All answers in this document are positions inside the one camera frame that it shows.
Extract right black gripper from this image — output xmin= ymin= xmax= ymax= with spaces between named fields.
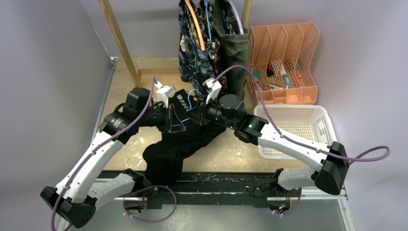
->
xmin=186 ymin=94 xmax=237 ymax=130

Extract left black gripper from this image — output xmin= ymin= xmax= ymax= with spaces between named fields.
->
xmin=137 ymin=102 xmax=186 ymax=133

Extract light blue wire hanger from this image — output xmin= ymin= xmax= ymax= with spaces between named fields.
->
xmin=187 ymin=89 xmax=202 ymax=110

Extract black shorts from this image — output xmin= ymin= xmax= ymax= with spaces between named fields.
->
xmin=142 ymin=89 xmax=227 ymax=186

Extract dark shark print shorts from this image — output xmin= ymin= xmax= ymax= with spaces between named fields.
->
xmin=178 ymin=0 xmax=212 ymax=93

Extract orange hanger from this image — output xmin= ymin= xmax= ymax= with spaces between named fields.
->
xmin=184 ymin=0 xmax=205 ymax=51

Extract white plastic basket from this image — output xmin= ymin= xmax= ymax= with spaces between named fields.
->
xmin=266 ymin=104 xmax=337 ymax=145

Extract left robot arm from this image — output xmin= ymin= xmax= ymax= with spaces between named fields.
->
xmin=40 ymin=86 xmax=191 ymax=229

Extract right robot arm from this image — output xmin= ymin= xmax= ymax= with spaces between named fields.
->
xmin=185 ymin=94 xmax=350 ymax=196

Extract olive green shorts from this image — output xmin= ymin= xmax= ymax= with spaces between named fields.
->
xmin=213 ymin=0 xmax=249 ymax=100

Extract lavender wavy hanger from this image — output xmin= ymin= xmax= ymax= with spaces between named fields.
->
xmin=222 ymin=0 xmax=244 ymax=35

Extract orange camouflage shorts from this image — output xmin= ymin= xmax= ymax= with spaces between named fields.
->
xmin=196 ymin=0 xmax=223 ymax=78

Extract wooden clothes rack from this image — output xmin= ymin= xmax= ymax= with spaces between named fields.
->
xmin=100 ymin=0 xmax=245 ymax=98

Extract green pink small item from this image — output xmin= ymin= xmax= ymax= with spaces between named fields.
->
xmin=252 ymin=71 xmax=260 ymax=79

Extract black red small item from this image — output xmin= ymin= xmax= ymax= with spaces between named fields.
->
xmin=266 ymin=64 xmax=274 ymax=77

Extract white blue marker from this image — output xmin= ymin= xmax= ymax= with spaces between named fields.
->
xmin=268 ymin=65 xmax=292 ymax=90

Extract orange file organizer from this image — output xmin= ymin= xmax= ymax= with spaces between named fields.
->
xmin=247 ymin=23 xmax=319 ymax=106

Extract orange pink small item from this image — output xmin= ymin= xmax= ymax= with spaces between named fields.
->
xmin=291 ymin=70 xmax=302 ymax=88

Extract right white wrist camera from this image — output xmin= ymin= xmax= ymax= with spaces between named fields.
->
xmin=203 ymin=78 xmax=222 ymax=104

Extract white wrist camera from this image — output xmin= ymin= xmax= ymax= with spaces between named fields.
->
xmin=203 ymin=78 xmax=222 ymax=104
xmin=154 ymin=81 xmax=176 ymax=108

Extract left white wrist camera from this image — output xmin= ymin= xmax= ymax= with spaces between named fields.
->
xmin=154 ymin=81 xmax=176 ymax=108

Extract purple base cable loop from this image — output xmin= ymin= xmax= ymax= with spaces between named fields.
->
xmin=123 ymin=185 xmax=178 ymax=223

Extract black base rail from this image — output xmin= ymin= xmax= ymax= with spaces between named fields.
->
xmin=95 ymin=170 xmax=306 ymax=209

